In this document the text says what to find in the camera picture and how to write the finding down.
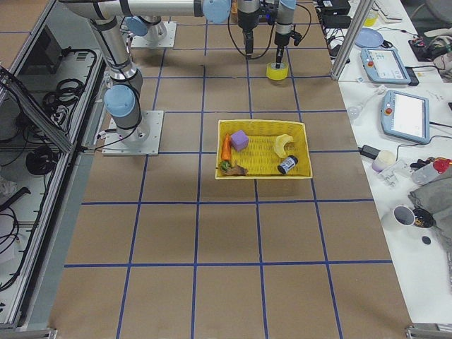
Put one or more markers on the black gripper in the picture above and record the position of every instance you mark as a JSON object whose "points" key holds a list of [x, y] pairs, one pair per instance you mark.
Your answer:
{"points": [[246, 18], [282, 37]]}

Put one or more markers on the yellow clear tape roll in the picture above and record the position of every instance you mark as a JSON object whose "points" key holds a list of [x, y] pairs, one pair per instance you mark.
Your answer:
{"points": [[275, 73]]}

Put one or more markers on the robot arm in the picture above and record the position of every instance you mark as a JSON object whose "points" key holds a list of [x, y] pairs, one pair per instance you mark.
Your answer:
{"points": [[122, 100], [278, 14]]}

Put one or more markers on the blue plate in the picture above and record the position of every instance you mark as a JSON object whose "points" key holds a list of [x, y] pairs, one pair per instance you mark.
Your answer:
{"points": [[369, 38]]}

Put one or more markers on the pale croissant toy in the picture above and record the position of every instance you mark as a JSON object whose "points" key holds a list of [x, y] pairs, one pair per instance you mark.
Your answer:
{"points": [[279, 145]]}

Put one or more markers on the light bulb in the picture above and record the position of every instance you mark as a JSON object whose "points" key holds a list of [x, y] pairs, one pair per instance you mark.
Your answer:
{"points": [[354, 111]]}

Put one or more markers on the purple foam cube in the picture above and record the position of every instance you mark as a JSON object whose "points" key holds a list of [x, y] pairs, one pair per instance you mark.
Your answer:
{"points": [[239, 140]]}

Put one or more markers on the upper teach pendant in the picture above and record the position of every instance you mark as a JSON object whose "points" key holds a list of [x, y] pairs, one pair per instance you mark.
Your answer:
{"points": [[384, 66]]}

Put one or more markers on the teach pendant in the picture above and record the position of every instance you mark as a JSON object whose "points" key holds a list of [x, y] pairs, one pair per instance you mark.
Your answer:
{"points": [[405, 116], [384, 66]]}

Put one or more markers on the orange toy carrot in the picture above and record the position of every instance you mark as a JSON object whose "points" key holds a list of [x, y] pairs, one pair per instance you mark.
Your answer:
{"points": [[226, 153]]}

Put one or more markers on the black-lidded gum jar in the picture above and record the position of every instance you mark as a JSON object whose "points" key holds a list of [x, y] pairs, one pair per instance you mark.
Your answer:
{"points": [[287, 164]]}

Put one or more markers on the yellow plastic basket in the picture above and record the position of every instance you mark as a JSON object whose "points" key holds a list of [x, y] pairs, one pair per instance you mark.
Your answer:
{"points": [[258, 157]]}

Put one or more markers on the brown dried leaf toy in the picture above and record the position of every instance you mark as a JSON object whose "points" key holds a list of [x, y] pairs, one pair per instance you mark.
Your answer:
{"points": [[232, 170]]}

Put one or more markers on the black power adapter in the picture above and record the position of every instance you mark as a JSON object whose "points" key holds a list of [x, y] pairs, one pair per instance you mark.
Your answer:
{"points": [[369, 152]]}

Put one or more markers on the lower teach pendant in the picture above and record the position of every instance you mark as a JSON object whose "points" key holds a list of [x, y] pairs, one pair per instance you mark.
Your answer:
{"points": [[405, 116]]}

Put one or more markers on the white lavender candle jar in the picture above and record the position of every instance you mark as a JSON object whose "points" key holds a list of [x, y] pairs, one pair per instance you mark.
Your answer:
{"points": [[383, 160]]}

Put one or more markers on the white mug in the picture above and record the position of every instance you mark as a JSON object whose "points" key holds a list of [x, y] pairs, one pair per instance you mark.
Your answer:
{"points": [[398, 218]]}

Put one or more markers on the grey cloth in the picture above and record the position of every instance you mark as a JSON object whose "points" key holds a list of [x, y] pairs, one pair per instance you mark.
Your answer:
{"points": [[435, 197]]}

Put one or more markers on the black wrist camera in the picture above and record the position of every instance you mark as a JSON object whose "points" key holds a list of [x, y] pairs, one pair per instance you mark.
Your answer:
{"points": [[297, 37], [269, 12]]}

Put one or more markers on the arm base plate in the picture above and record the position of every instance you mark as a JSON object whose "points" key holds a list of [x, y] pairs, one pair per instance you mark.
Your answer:
{"points": [[159, 36], [145, 140]]}

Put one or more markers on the aluminium frame post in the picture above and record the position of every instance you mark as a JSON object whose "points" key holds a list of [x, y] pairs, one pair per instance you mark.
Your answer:
{"points": [[357, 22]]}

